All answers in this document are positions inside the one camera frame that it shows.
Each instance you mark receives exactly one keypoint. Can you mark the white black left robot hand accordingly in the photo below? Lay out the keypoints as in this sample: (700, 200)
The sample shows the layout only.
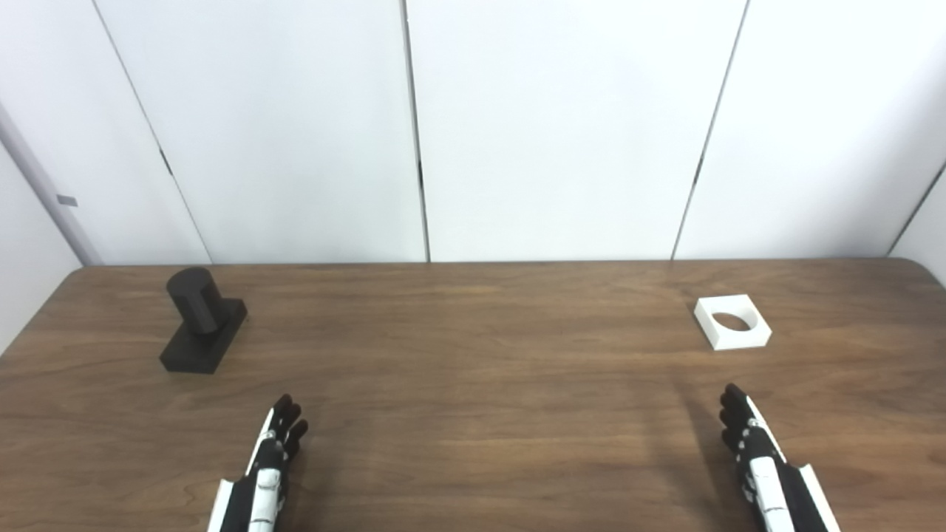
(259, 495)

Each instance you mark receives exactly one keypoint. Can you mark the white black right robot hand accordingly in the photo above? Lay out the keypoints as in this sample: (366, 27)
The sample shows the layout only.
(768, 488)

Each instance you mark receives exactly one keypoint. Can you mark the white square piece with hole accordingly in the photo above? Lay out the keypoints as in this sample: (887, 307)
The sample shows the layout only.
(739, 339)

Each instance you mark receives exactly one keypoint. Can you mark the black peg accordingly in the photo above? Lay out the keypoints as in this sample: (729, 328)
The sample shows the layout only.
(196, 303)

